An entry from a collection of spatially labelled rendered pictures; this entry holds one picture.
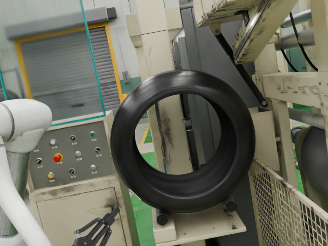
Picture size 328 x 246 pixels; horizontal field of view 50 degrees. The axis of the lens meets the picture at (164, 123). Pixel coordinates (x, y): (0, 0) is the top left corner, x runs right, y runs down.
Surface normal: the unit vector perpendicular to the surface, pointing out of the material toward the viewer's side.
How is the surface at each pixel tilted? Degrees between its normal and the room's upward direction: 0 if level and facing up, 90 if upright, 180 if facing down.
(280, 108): 90
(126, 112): 61
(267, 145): 90
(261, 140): 90
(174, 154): 90
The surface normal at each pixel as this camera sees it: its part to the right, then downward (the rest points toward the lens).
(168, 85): 0.00, -0.04
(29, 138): 0.74, 0.51
